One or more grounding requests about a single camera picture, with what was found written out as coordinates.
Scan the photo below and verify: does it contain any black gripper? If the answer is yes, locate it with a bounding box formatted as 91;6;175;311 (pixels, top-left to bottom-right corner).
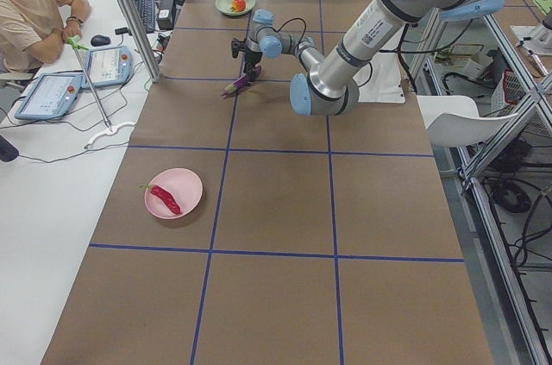
243;48;262;85

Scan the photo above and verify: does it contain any purple eggplant toy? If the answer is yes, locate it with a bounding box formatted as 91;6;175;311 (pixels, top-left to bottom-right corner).
221;73;257;98

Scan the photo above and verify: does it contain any red pomegranate toy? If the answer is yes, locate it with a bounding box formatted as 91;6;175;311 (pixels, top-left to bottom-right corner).
230;0;247;13

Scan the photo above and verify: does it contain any red chili pepper toy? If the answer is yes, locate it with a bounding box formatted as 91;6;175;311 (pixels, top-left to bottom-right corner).
141;185;182;219

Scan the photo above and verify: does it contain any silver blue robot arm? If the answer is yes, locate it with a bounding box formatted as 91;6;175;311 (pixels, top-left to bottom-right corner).
231;0;505;116

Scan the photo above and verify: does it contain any green plate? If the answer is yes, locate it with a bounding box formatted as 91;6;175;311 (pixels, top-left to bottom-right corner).
215;0;256;16

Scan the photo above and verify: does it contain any black keyboard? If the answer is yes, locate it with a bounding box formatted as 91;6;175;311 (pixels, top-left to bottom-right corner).
132;0;156;34

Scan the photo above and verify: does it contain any pink plate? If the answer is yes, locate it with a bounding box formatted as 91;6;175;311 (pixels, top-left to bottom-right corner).
144;168;203;220

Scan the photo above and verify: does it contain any far teach pendant tablet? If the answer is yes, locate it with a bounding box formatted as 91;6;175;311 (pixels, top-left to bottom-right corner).
85;46;133;88

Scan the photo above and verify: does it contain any teach pendant tablet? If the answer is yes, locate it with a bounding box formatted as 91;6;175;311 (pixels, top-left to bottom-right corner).
85;46;133;88
15;73;83;121

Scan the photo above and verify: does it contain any black computer mouse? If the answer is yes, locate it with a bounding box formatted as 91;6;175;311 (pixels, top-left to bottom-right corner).
90;35;111;47

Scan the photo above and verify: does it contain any long grabber stick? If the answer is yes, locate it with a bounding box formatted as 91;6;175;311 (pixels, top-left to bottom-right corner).
67;35;136;150

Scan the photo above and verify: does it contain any near teach pendant tablet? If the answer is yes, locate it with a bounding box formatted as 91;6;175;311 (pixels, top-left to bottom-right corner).
15;73;83;121

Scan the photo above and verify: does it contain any white plastic chair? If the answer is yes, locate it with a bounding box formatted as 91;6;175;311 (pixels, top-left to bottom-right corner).
417;95;518;148

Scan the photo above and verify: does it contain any seated person beige shirt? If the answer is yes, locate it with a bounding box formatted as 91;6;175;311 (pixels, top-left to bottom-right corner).
1;0;91;72

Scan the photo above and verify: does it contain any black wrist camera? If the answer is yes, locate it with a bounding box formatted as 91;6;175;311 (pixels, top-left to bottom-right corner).
230;38;247;59

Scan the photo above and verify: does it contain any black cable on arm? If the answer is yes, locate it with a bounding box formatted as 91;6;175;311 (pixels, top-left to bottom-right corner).
273;16;310;45

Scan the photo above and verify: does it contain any white pedestal column base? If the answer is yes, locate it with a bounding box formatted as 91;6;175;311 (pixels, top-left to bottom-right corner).
354;53;405;104

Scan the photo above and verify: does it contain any aluminium frame post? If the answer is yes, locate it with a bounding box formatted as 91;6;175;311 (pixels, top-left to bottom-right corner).
117;0;160;83

